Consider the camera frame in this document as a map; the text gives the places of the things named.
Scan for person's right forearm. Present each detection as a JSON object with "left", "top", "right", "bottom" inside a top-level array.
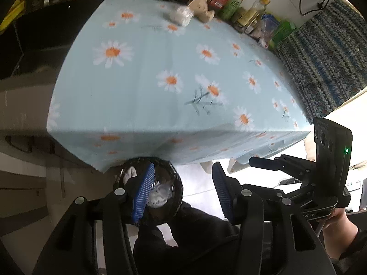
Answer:
[{"left": 331, "top": 225, "right": 367, "bottom": 275}]

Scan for small bottle yellow label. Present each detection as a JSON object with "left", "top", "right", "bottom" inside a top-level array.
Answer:
[{"left": 238, "top": 0, "right": 272, "bottom": 34}]

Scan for small beige paper piece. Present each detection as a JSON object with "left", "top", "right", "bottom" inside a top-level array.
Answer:
[{"left": 200, "top": 8, "right": 216, "bottom": 23}]

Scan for daisy print blue tablecloth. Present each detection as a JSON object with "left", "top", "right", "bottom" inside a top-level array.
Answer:
[{"left": 46, "top": 0, "right": 312, "bottom": 174}]

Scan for black trash bin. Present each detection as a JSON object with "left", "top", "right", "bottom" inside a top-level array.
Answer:
[{"left": 113, "top": 157, "right": 184, "bottom": 227}]

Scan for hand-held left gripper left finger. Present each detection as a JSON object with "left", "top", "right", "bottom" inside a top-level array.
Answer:
[{"left": 31, "top": 163, "right": 156, "bottom": 275}]

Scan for clear bottle green label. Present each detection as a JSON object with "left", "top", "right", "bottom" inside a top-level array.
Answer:
[{"left": 219, "top": 0, "right": 255, "bottom": 21}]

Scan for grey counter cabinet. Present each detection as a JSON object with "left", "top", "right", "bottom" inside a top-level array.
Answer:
[{"left": 0, "top": 70, "right": 75, "bottom": 235}]

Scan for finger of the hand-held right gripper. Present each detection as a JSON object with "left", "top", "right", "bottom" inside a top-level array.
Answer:
[
  {"left": 248, "top": 154, "right": 316, "bottom": 183},
  {"left": 244, "top": 183, "right": 309, "bottom": 207}
]

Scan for black kitchen sink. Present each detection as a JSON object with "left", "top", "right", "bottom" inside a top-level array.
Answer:
[{"left": 0, "top": 0, "right": 110, "bottom": 78}]

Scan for person's black pants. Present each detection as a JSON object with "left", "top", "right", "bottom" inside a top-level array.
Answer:
[{"left": 133, "top": 201, "right": 244, "bottom": 275}]

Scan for green packet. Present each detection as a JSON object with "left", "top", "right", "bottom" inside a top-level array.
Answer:
[{"left": 271, "top": 19, "right": 299, "bottom": 48}]

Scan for person's right hand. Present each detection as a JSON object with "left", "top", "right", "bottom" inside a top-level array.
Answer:
[{"left": 321, "top": 207, "right": 360, "bottom": 260}]

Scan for blue white plastic packet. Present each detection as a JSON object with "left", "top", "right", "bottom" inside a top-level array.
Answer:
[{"left": 257, "top": 13, "right": 281, "bottom": 45}]

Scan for blue patterned cloth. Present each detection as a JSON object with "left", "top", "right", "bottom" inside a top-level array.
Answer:
[{"left": 274, "top": 0, "right": 367, "bottom": 124}]

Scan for beige paper carton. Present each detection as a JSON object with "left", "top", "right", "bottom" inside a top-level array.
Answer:
[{"left": 188, "top": 0, "right": 209, "bottom": 17}]

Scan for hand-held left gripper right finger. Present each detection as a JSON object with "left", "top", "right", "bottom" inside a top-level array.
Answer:
[{"left": 212, "top": 162, "right": 337, "bottom": 275}]

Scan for yellow box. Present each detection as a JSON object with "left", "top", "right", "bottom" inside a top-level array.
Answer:
[{"left": 0, "top": 0, "right": 27, "bottom": 33}]

